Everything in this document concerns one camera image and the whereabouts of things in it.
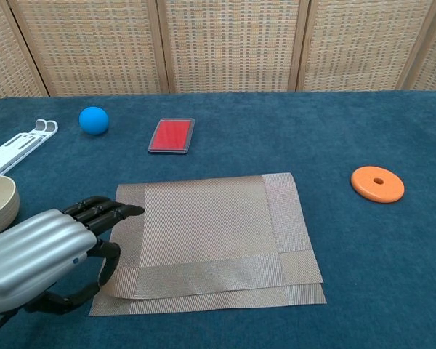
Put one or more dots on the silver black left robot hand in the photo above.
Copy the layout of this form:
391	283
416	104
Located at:
36	251

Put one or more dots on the white round bowl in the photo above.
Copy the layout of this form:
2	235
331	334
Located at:
0	207

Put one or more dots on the grey woven placemat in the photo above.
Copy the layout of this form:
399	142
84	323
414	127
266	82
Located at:
210	225

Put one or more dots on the white folding stand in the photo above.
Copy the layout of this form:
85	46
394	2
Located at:
18	143

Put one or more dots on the blue ball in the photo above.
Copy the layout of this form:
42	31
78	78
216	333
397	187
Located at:
93	120

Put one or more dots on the red pad in clear case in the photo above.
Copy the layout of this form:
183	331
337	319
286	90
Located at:
171	135

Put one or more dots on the blue table cloth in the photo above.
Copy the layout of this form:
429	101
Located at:
349	272

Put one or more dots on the orange disc with hole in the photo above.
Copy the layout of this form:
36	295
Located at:
363	186

